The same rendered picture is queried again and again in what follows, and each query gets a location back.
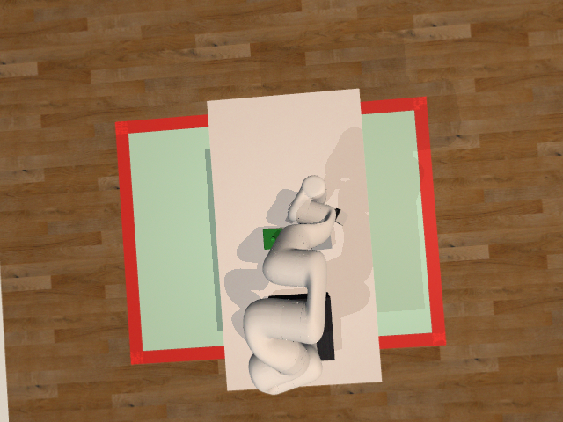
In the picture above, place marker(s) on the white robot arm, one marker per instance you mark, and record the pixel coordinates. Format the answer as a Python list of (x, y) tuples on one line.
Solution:
[(283, 334)]

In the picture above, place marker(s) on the green round peg on flat base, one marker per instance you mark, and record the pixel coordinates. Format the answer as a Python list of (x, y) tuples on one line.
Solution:
[(269, 237)]

